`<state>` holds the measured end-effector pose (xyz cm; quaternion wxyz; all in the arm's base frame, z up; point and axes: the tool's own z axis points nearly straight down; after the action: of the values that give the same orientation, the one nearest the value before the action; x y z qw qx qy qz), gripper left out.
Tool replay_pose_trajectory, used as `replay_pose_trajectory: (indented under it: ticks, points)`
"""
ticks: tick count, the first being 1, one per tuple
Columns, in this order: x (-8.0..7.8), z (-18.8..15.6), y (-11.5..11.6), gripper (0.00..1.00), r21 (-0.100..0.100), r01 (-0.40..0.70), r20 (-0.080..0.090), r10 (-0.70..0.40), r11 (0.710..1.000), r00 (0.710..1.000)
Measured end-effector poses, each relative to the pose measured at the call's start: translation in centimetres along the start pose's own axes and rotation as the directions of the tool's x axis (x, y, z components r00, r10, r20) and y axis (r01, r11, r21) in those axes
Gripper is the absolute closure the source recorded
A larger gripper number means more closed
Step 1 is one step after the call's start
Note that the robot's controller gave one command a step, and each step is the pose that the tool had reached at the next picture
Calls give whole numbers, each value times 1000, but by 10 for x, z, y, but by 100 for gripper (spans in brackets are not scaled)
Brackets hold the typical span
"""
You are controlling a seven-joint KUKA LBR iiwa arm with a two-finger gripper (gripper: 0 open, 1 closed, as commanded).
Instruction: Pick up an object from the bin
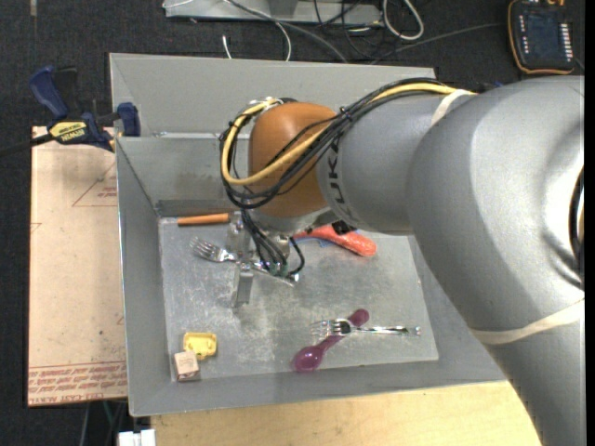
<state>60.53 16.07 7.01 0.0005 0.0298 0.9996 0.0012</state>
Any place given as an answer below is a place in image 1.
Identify orange wooden rod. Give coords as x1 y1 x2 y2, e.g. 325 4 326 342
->
177 212 231 228

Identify grey metal bin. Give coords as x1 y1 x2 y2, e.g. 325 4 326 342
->
109 52 509 418

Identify silver metal fork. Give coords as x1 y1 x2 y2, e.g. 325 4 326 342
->
189 236 300 288
310 318 422 339

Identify brown cardboard board red print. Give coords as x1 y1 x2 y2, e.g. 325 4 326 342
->
25 125 129 409

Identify pale wooden cube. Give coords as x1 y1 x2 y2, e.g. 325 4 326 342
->
173 349 203 383

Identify orange-red oblong toy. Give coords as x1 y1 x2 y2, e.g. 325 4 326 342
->
291 224 378 257

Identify purple plastic spoon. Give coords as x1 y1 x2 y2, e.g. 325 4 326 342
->
290 308 371 374

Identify yellow small plastic piece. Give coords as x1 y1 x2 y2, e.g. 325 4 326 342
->
181 331 218 361

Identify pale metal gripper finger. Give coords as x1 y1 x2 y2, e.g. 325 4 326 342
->
226 220 255 259
231 261 257 308

